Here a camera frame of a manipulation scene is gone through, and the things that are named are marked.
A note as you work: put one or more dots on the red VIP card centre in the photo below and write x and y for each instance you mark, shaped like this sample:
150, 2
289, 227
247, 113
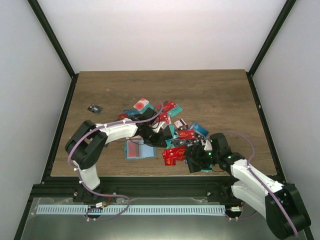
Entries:
172, 155

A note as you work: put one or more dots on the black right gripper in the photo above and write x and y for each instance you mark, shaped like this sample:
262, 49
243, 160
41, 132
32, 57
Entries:
196, 149

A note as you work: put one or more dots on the red vip card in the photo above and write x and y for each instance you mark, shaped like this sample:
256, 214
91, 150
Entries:
168, 106
172, 155

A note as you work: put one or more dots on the teal VIP card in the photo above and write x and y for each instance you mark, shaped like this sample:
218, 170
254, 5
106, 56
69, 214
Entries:
175, 111

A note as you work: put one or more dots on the blue VIP card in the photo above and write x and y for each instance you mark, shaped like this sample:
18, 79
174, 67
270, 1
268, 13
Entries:
199, 129

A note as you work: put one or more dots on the white red circle card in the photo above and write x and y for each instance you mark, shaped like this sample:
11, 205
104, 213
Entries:
141, 104

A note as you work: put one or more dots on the blue leather card holder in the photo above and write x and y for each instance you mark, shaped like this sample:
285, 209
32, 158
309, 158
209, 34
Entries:
145, 151

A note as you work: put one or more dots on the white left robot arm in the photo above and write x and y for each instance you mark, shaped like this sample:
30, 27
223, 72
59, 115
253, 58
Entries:
85, 146

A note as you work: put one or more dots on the small black card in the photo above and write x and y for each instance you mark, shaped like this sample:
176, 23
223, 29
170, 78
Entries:
96, 109

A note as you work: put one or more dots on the black aluminium frame rail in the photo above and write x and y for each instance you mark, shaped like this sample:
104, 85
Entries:
215, 187

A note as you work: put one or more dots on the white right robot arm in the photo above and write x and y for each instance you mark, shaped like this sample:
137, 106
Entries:
279, 203

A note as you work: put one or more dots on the light blue slotted rail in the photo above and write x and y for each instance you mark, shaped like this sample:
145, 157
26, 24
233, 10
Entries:
153, 210

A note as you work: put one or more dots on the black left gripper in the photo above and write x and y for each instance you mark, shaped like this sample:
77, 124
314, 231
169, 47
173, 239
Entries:
157, 142

